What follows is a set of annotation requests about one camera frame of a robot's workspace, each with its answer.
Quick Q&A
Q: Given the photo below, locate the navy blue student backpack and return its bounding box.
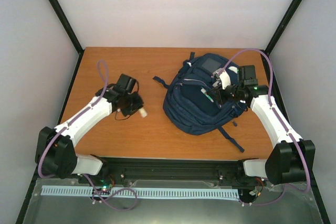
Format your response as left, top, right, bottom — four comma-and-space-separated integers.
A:
153, 52, 248, 152

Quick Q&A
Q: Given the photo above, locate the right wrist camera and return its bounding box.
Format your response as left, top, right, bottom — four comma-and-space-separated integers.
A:
213, 69, 231, 90

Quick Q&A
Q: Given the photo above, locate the yellow highlighter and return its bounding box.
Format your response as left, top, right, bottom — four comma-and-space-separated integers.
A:
139, 108, 148, 118

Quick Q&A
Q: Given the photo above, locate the black frame post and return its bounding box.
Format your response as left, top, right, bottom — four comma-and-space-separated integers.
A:
265, 0, 303, 56
48, 0, 84, 56

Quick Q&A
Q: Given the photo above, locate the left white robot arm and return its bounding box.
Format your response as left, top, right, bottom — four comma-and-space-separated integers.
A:
35, 74, 147, 184

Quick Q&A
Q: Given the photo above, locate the white green glue stick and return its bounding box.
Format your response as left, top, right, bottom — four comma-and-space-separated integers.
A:
201, 88, 214, 103

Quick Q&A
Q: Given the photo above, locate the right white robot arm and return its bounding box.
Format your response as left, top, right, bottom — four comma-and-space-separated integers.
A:
208, 65, 315, 187

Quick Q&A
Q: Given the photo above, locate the black aluminium frame base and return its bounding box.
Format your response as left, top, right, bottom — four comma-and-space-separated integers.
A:
16, 49, 331, 223

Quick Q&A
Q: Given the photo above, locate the left black frame post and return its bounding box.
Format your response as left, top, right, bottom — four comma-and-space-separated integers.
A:
48, 0, 84, 56

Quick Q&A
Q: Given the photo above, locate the right black frame post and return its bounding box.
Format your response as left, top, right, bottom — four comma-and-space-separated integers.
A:
265, 0, 303, 56

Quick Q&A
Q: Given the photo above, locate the light blue slotted cable duct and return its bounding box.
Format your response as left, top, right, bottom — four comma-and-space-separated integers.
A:
40, 185, 239, 201

